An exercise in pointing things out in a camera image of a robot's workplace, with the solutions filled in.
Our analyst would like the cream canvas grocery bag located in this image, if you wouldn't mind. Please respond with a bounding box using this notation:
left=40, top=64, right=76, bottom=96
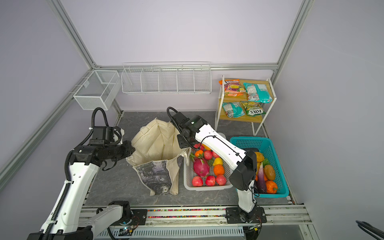
left=127, top=119, right=191, bottom=196

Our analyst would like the orange fruit large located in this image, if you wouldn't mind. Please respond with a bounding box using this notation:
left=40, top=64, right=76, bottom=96
left=213, top=164, right=226, bottom=176

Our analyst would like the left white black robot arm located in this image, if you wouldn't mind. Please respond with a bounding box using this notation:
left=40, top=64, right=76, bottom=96
left=28, top=107, right=140, bottom=240

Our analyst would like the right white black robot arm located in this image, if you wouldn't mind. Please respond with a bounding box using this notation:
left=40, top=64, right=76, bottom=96
left=167, top=107, right=267, bottom=225

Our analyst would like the teal snack bag lower shelf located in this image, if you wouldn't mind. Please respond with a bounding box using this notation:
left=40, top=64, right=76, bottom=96
left=222, top=102, right=245, bottom=119

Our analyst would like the teal snack bag shelf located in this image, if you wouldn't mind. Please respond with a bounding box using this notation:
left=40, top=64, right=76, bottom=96
left=222, top=102, right=245, bottom=119
left=244, top=83, right=273, bottom=104

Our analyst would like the orange snack bag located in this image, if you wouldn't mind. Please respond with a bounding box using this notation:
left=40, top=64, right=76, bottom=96
left=219, top=80, right=246, bottom=97

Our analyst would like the green Foxs candy bag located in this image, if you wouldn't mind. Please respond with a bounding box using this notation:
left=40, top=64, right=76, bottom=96
left=241, top=102, right=265, bottom=117

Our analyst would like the teal snack bag top shelf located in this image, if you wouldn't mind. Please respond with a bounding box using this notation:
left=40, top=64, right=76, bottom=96
left=244, top=83, right=273, bottom=104

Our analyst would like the yellow pear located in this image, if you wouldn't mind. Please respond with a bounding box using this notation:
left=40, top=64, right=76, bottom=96
left=203, top=144, right=211, bottom=151

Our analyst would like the small orange tangerine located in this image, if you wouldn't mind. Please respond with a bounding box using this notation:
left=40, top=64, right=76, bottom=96
left=195, top=150, right=204, bottom=159

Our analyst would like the white plastic fruit basket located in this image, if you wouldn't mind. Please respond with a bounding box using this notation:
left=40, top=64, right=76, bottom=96
left=183, top=143, right=233, bottom=191

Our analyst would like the yellow lemon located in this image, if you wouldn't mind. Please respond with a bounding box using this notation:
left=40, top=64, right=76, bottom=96
left=213, top=158, right=223, bottom=167

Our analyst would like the small white mesh basket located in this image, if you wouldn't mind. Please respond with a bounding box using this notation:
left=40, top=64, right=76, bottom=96
left=74, top=70, right=121, bottom=111

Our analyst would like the white wooden two-tier shelf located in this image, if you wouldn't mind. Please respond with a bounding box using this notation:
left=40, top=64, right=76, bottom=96
left=215, top=77, right=277, bottom=136

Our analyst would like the teal plastic vegetable basket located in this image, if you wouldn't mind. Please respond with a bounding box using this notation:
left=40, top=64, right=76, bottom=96
left=230, top=137, right=289, bottom=198

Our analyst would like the brown potato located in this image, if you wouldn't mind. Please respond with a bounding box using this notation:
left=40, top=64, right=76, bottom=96
left=264, top=165, right=276, bottom=181

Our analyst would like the purple eggplant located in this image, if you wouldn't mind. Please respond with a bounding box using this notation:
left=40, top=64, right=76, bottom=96
left=257, top=163, right=267, bottom=194

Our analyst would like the orange bell pepper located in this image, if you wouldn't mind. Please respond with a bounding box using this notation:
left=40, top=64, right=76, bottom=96
left=266, top=181, right=279, bottom=194

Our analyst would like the long white wire basket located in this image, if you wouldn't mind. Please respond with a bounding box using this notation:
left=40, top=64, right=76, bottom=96
left=121, top=62, right=212, bottom=94

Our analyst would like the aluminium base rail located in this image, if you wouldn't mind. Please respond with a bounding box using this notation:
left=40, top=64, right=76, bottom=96
left=111, top=205, right=319, bottom=240

